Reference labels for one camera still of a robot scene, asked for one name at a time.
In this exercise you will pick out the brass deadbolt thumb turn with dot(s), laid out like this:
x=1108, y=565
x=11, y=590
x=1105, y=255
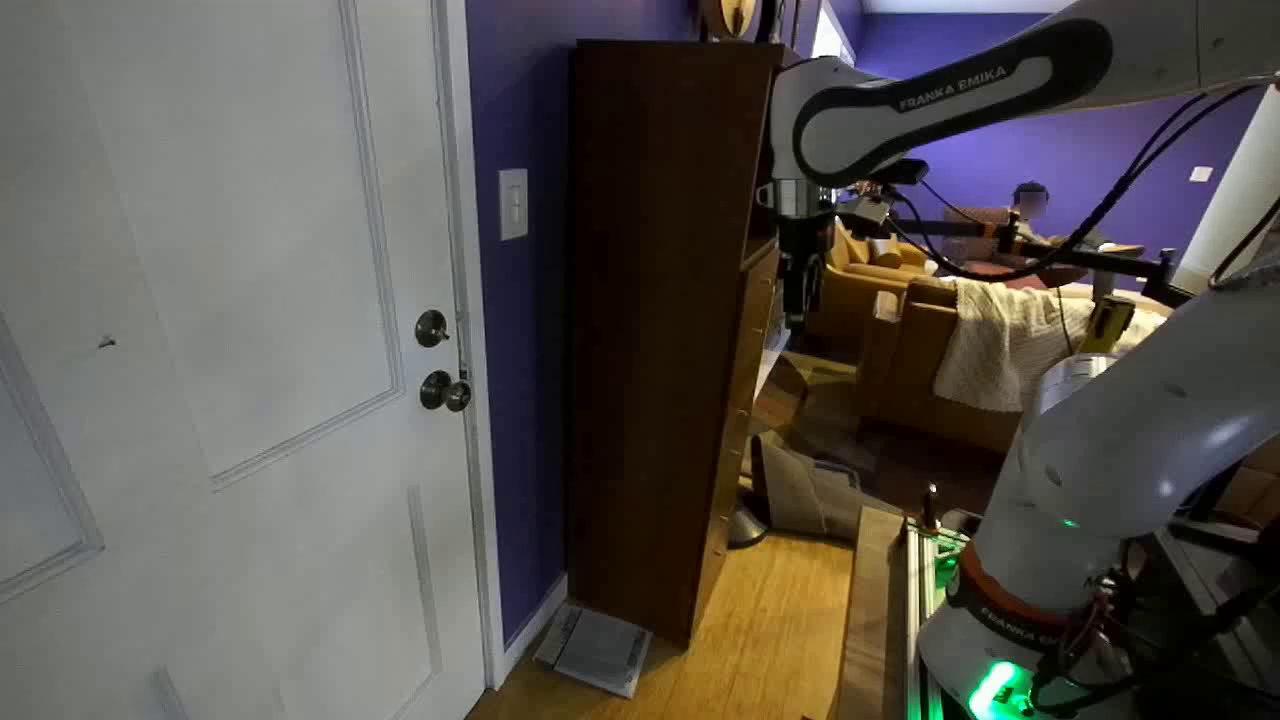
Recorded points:
x=430, y=330

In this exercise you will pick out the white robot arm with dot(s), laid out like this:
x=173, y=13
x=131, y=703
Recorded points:
x=1124, y=451

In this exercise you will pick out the brass door knob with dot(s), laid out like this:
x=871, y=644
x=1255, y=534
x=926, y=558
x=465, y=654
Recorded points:
x=440, y=389

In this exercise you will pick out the white panel door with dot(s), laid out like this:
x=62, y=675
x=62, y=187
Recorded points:
x=220, y=489

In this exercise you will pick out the grey bag on floor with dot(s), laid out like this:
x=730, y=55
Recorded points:
x=800, y=495

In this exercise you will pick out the tall dark wooden cabinet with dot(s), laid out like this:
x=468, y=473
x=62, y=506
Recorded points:
x=668, y=294

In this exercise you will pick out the brown couch with blanket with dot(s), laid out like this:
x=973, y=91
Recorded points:
x=886, y=313

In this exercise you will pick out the cream blanket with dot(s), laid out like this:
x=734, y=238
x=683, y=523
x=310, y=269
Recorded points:
x=1004, y=340

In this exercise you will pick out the person in background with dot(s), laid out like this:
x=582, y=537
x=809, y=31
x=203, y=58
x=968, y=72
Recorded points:
x=1010, y=230

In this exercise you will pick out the white light switch plate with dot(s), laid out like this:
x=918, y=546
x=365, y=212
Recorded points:
x=514, y=200

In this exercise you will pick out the white door frame trim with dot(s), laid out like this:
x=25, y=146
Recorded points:
x=468, y=316

